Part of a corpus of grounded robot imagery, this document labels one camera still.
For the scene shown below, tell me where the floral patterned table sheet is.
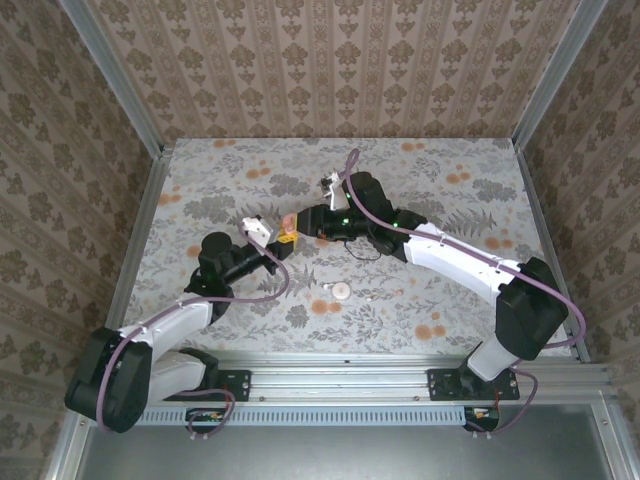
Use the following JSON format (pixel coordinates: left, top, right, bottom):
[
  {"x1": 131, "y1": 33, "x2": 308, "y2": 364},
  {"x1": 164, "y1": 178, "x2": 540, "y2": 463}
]
[{"x1": 117, "y1": 137, "x2": 576, "y2": 359}]

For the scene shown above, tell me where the thin black cable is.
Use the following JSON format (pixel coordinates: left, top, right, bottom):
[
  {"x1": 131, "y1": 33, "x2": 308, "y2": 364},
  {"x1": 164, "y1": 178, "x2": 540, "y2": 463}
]
[{"x1": 347, "y1": 238, "x2": 382, "y2": 262}]

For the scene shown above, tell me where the small black connector board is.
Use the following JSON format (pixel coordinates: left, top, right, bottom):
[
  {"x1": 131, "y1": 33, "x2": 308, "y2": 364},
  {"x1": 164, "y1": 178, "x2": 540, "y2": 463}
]
[
  {"x1": 185, "y1": 407, "x2": 235, "y2": 432},
  {"x1": 463, "y1": 406, "x2": 501, "y2": 432}
]

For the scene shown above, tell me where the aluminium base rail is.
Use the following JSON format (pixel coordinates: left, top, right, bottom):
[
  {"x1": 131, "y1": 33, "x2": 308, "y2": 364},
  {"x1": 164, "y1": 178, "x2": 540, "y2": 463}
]
[{"x1": 209, "y1": 349, "x2": 614, "y2": 407}]

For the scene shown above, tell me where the aluminium frame post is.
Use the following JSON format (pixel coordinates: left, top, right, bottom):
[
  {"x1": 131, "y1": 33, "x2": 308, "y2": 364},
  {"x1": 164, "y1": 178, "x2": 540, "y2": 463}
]
[
  {"x1": 512, "y1": 0, "x2": 599, "y2": 151},
  {"x1": 58, "y1": 0, "x2": 167, "y2": 157}
]

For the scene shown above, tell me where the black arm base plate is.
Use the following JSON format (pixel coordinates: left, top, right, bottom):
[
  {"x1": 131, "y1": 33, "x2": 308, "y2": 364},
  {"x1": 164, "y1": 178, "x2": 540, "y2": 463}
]
[
  {"x1": 426, "y1": 367, "x2": 522, "y2": 403},
  {"x1": 212, "y1": 368, "x2": 252, "y2": 403}
]

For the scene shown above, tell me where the grey slotted cable duct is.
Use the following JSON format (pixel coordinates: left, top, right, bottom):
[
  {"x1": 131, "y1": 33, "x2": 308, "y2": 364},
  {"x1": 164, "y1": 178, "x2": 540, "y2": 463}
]
[{"x1": 133, "y1": 403, "x2": 474, "y2": 428}]

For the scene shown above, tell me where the aluminium side rail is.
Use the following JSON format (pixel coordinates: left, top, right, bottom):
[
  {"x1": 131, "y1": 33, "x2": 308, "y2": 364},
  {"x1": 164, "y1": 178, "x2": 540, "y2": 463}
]
[
  {"x1": 514, "y1": 144, "x2": 592, "y2": 364},
  {"x1": 99, "y1": 144, "x2": 175, "y2": 351}
]

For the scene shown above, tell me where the grey metal base panel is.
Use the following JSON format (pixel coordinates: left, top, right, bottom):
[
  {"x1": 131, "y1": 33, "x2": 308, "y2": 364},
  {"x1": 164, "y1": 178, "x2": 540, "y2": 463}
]
[{"x1": 74, "y1": 404, "x2": 619, "y2": 480}]

